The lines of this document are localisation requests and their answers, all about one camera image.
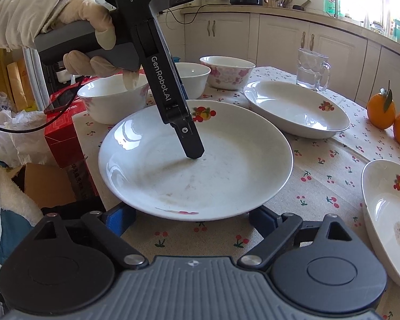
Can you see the cherry-print tablecloth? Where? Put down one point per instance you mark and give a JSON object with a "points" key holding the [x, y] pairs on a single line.
{"points": [[320, 180]]}

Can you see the white bowl dense pink flowers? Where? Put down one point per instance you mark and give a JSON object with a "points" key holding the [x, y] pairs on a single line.
{"points": [[226, 73]]}

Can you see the white kitchen cabinets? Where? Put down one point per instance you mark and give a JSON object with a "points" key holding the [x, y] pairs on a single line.
{"points": [[280, 40]]}

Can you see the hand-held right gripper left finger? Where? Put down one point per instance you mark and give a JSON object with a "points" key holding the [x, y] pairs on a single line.
{"points": [[120, 220]]}

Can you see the stacked flat cardboard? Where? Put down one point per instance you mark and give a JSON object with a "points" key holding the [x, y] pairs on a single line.
{"points": [[16, 80]]}

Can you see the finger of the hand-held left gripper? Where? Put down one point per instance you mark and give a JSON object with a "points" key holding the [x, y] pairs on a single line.
{"points": [[190, 140]]}

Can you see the clear glass mug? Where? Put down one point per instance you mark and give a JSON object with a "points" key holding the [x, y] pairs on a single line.
{"points": [[308, 73]]}

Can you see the large white fruit-print plate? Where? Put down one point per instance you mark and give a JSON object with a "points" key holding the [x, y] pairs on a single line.
{"points": [[226, 176]]}

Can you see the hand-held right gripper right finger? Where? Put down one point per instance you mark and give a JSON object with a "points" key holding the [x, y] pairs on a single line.
{"points": [[263, 222]]}

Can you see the white plastic bag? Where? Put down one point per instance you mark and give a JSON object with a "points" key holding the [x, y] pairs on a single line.
{"points": [[6, 151]]}

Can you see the kitchen countertop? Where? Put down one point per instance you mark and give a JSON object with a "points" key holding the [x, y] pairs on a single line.
{"points": [[240, 8]]}

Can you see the red beverage carton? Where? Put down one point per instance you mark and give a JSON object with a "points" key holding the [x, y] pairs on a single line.
{"points": [[63, 146]]}

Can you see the person's white fleece clothing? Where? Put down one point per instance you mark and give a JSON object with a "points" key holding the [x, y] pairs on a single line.
{"points": [[6, 213]]}

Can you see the brown cardboard box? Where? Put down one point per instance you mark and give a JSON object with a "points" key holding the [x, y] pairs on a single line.
{"points": [[43, 183]]}

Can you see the orange with leaf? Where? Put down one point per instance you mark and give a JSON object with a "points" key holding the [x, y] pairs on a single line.
{"points": [[378, 113]]}

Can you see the person's left hand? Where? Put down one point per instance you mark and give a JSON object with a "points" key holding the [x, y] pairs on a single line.
{"points": [[86, 11]]}

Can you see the plain white bowl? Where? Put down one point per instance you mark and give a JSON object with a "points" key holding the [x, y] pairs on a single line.
{"points": [[195, 76]]}

